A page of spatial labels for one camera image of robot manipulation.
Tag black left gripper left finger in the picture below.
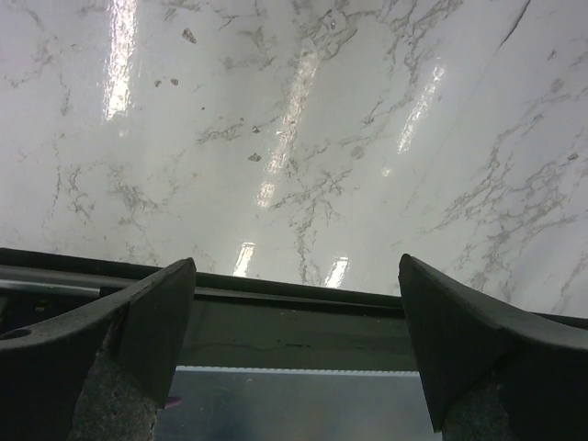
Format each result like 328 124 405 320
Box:
1 258 197 440

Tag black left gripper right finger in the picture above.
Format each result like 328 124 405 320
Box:
399 254 587 440

